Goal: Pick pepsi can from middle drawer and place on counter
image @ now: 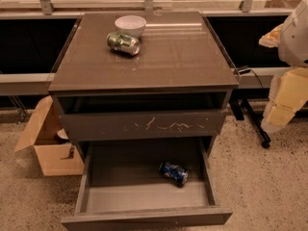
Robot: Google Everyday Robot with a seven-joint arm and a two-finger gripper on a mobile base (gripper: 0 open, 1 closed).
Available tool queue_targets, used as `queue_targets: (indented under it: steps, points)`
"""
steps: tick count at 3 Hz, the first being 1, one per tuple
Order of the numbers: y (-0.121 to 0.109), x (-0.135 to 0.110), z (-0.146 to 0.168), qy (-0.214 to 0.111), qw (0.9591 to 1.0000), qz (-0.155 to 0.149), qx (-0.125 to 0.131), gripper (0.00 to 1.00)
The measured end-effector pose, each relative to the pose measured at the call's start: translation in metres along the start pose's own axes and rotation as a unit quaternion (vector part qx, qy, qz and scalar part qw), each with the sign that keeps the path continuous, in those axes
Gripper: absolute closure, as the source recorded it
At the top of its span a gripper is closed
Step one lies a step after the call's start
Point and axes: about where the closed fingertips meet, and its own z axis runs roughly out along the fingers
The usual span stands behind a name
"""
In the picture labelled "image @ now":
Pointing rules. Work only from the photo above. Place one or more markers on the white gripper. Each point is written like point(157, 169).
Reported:
point(295, 40)

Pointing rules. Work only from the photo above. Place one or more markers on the blue pepsi can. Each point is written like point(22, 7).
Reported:
point(174, 172)

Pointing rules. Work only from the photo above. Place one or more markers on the dark grey drawer cabinet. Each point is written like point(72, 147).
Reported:
point(180, 67)

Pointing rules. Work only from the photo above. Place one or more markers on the green soda can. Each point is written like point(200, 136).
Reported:
point(123, 43)

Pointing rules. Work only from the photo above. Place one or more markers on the open middle drawer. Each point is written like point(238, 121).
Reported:
point(122, 189)

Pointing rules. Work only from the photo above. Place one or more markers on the closed top drawer front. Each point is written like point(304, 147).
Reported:
point(142, 125)

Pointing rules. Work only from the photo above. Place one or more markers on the black wheeled stand leg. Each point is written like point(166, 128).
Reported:
point(237, 107)

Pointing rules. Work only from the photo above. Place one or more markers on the white bowl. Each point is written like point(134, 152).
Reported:
point(131, 25)

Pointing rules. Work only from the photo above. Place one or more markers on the open cardboard box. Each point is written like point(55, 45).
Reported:
point(56, 155)

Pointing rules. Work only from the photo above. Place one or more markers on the grey window ledge rail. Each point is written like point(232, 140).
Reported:
point(38, 83)

